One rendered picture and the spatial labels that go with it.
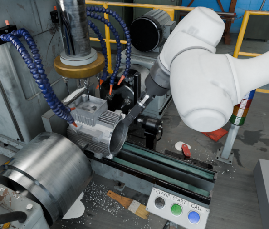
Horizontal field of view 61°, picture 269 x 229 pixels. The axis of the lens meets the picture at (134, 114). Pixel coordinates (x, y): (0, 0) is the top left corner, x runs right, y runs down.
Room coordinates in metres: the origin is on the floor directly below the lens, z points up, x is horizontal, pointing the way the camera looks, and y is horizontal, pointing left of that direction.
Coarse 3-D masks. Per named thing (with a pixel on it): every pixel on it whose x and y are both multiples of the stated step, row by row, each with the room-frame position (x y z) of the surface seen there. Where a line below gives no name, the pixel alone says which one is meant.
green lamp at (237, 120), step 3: (231, 117) 0.80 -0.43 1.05; (234, 117) 0.78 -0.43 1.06; (237, 117) 0.77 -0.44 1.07; (240, 117) 0.77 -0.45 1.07; (243, 117) 0.77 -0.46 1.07; (231, 120) 0.79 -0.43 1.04; (234, 120) 0.78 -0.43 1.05; (237, 120) 0.77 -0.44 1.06; (240, 120) 0.77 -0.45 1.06; (243, 120) 0.77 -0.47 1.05; (234, 123) 0.78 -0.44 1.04; (237, 123) 0.77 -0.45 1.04; (240, 123) 0.77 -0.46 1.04; (243, 123) 0.78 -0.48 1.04
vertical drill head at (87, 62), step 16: (64, 0) 0.73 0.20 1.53; (80, 0) 0.75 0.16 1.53; (64, 16) 0.74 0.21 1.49; (80, 16) 0.75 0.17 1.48; (64, 32) 0.74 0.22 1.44; (80, 32) 0.74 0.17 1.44; (64, 48) 0.76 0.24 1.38; (80, 48) 0.74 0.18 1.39; (64, 64) 0.73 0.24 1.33; (80, 64) 0.72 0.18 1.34; (96, 64) 0.73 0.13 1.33; (64, 80) 0.75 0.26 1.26
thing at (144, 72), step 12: (120, 72) 1.01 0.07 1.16; (132, 72) 1.01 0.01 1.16; (144, 72) 1.05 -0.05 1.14; (108, 84) 0.98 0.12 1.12; (120, 84) 0.95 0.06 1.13; (132, 84) 0.93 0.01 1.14; (144, 84) 0.97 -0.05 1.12; (108, 96) 0.94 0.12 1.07; (120, 96) 0.95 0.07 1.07; (132, 96) 0.92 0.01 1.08; (108, 108) 0.97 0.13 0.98; (120, 108) 0.95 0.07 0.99; (144, 108) 0.92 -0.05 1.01
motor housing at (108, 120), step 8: (104, 112) 0.76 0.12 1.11; (112, 112) 0.77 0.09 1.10; (96, 120) 0.71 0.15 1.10; (104, 120) 0.71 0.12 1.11; (112, 120) 0.71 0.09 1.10; (120, 120) 0.73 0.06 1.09; (88, 128) 0.71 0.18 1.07; (96, 128) 0.70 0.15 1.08; (104, 128) 0.69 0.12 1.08; (112, 128) 0.68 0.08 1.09; (120, 128) 0.79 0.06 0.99; (72, 136) 0.70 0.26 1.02; (80, 136) 0.69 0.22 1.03; (88, 136) 0.67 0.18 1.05; (104, 136) 0.67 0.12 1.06; (112, 136) 0.78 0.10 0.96; (120, 136) 0.77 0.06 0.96; (80, 144) 0.69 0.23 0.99; (96, 144) 0.66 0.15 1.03; (104, 144) 0.64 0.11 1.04; (112, 144) 0.74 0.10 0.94; (120, 144) 0.74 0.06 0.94; (104, 152) 0.64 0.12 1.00; (112, 152) 0.69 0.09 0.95
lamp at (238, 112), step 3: (234, 108) 0.80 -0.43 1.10; (237, 108) 0.78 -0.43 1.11; (240, 108) 0.77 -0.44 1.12; (234, 111) 0.79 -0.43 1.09; (237, 111) 0.78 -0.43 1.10; (240, 111) 0.77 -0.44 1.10; (243, 111) 0.77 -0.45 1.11; (246, 111) 0.77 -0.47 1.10; (234, 114) 0.78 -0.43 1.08; (237, 114) 0.78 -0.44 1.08; (240, 114) 0.77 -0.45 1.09; (243, 114) 0.77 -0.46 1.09; (246, 114) 0.78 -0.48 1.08
